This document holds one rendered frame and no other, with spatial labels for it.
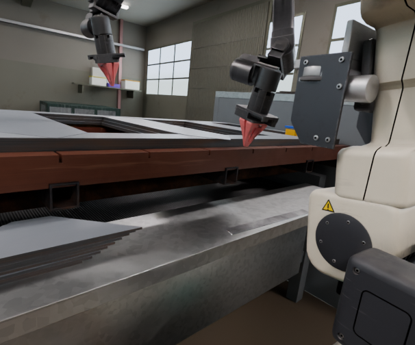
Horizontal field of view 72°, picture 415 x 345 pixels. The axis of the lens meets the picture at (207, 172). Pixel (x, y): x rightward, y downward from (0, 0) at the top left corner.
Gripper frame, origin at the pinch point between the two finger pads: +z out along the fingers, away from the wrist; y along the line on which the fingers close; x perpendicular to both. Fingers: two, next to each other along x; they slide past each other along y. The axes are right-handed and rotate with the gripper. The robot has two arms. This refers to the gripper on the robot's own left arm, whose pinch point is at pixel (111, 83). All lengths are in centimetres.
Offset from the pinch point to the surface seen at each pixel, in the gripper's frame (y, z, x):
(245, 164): -18, 24, 42
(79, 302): 37, 22, 62
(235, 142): -19.2, 18.1, 37.8
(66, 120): 9.6, 13.8, -26.8
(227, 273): -4, 54, 47
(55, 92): -187, 72, -800
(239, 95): -97, 19, -32
